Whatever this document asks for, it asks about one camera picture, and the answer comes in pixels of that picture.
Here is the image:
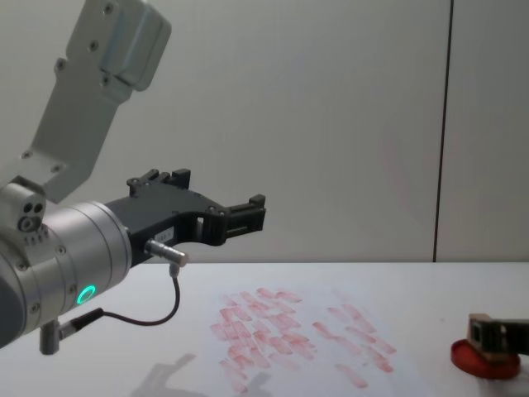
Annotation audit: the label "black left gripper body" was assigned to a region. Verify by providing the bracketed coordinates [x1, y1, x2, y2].
[105, 188, 227, 268]

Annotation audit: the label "round red ink pad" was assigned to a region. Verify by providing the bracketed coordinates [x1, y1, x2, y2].
[450, 337, 521, 380]

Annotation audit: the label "white paper, red stamp marks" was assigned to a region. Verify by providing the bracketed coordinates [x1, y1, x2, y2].
[127, 285, 419, 397]

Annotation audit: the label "thin dark cable, silver plug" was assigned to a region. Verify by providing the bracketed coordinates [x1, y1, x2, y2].
[57, 238, 191, 338]

